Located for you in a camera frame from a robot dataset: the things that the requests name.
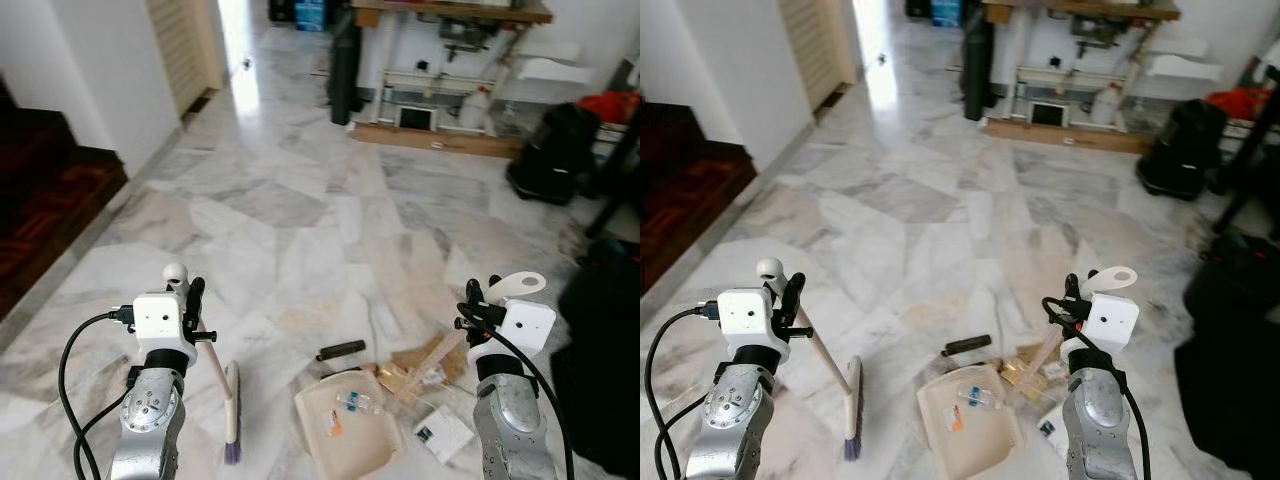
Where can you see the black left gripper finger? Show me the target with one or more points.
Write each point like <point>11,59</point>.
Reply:
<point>195,290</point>
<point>794,286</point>

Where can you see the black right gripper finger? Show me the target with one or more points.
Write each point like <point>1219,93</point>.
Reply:
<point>472,291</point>
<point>1072,285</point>

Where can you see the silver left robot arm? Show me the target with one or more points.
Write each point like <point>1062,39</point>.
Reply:
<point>150,420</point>
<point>735,420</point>

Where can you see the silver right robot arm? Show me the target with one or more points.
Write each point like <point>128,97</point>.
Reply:
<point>510,420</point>
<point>1095,420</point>

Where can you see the small black cylinder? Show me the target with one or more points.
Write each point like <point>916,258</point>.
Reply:
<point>342,350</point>
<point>967,345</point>

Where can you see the small white carton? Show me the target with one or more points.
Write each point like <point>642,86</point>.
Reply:
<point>1052,428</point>
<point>445,435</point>

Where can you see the clear plastic wrapper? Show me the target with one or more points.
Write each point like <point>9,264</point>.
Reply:
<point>978,396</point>
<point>358,403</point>

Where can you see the dark wooden stair step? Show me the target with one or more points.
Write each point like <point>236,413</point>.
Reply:
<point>690,190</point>
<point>50,200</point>

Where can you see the long wooden board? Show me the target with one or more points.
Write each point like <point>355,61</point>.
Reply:
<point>1070,136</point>
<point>440,140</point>

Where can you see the large black fabric bag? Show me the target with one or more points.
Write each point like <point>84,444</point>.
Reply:
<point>1230,360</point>

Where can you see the black slanted pole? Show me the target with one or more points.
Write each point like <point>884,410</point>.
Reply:
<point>1245,150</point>
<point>612,180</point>

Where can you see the white shelf rack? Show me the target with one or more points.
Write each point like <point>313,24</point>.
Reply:
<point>1072,78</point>
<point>440,82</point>

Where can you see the red cloth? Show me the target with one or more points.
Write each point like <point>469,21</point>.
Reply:
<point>1240,102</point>
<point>610,105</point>

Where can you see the tall black bag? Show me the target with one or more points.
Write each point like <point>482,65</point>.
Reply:
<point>979,66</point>
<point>346,70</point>

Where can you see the white plastic tray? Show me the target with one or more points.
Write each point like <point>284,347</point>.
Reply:
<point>1185,65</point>
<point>555,68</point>

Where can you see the beige louvre door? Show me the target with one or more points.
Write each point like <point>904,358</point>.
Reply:
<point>818,42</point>
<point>185,45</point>

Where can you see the wooden table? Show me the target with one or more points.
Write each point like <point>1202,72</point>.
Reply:
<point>450,12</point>
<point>1085,10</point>

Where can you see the dark blue box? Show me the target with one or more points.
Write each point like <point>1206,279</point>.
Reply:
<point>310,14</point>
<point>946,12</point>

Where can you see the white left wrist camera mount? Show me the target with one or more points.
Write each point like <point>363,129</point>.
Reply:
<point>158,320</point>
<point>745,316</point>

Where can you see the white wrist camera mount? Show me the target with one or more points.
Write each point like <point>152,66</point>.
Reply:
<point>745,316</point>
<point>525,325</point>
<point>1110,320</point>
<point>158,320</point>

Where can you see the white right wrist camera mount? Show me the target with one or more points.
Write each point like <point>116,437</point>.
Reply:
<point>525,325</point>
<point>1110,320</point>

